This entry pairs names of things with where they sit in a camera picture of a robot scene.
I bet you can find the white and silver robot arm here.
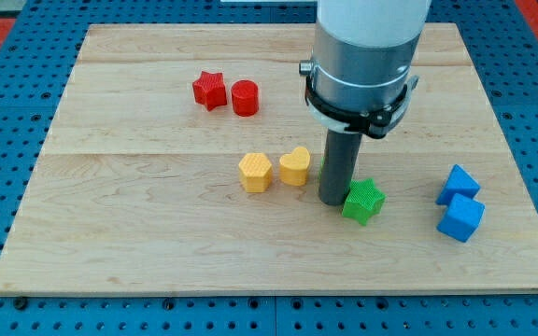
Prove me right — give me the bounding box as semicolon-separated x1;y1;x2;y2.
311;0;431;112

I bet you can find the yellow hexagon block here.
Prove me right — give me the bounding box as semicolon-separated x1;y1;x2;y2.
238;153;273;193

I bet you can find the light wooden board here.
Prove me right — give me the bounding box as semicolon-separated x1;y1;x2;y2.
0;23;538;297

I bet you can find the yellow heart block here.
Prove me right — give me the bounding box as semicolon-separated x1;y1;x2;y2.
279;147;311;187

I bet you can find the green block behind rod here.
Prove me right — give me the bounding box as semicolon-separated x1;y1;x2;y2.
318;157;325;181

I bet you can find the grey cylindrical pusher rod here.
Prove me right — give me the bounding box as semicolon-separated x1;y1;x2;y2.
319;131;362;206

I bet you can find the red cylinder block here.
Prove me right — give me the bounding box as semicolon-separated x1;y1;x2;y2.
231;79;260;117

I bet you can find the red star block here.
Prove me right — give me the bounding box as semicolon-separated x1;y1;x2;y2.
192;71;227;111

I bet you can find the green star block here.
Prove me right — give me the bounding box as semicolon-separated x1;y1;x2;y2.
342;178;387;226

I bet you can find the blue triangular prism block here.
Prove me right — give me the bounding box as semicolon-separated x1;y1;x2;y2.
435;164;481;205

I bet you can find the blue cube block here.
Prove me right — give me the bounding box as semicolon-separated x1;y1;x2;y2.
437;194;486;243

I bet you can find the black clamp ring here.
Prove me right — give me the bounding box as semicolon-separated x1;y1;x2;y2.
298;59;420;140

